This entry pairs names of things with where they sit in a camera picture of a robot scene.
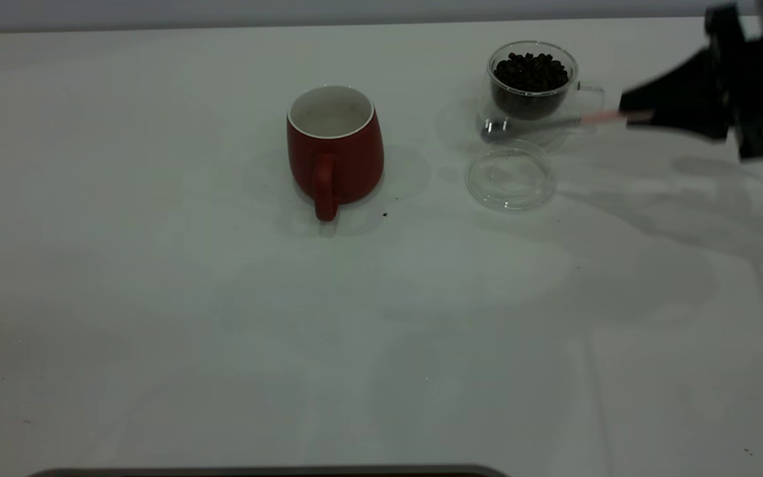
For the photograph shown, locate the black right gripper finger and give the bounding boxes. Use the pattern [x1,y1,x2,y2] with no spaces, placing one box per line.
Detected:
[619,48,721,113]
[627,89,732,141]

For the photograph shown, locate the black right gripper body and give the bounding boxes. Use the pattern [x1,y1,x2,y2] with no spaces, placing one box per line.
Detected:
[705,2,763,161]

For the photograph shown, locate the pink-handled metal spoon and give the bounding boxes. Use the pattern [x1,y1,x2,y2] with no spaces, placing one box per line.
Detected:
[481,109,655,142]

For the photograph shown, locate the red ceramic mug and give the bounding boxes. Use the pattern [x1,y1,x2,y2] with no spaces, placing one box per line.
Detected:
[286,85,385,223]

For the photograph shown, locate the double-walled glass cup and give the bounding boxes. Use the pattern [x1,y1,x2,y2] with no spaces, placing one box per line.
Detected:
[478,41,605,145]

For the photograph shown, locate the dark coffee beans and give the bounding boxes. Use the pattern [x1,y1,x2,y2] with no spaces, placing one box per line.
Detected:
[492,52,570,121]

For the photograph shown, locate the clear glass saucer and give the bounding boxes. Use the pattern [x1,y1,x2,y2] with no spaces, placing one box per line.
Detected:
[466,138,556,213]

